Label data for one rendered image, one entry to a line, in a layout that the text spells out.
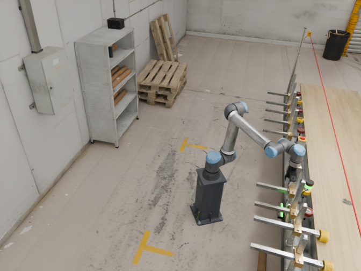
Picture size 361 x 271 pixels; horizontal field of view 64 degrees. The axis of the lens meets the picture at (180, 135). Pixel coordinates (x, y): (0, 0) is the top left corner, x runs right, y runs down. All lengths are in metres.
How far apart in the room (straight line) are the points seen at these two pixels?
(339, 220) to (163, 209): 1.88
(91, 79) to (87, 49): 0.40
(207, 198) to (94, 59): 2.18
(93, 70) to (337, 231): 3.18
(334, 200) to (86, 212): 2.58
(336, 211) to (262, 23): 7.72
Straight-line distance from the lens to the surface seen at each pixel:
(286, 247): 2.56
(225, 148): 2.95
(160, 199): 3.64
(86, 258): 3.25
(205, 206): 3.25
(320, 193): 2.79
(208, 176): 3.02
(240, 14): 9.73
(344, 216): 2.69
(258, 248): 2.15
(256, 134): 2.40
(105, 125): 4.32
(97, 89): 4.06
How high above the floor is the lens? 2.67
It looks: 35 degrees down
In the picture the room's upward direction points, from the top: 3 degrees clockwise
